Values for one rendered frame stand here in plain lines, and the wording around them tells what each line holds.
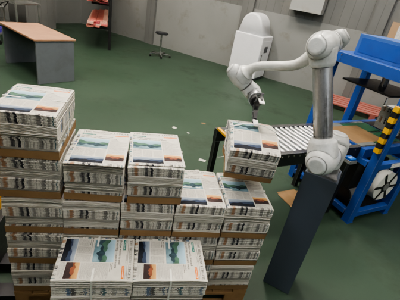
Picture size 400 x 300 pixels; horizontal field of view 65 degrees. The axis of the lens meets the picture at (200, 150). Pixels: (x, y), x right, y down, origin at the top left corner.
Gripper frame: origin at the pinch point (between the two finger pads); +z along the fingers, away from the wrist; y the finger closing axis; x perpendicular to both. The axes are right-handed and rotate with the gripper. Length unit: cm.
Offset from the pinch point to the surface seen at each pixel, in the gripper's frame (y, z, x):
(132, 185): 31, 42, 63
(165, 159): 20, 31, 49
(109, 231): 63, 46, 74
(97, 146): 20, 28, 85
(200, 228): 60, 38, 24
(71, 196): 39, 47, 93
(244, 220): 54, 32, -1
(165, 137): 22, 5, 52
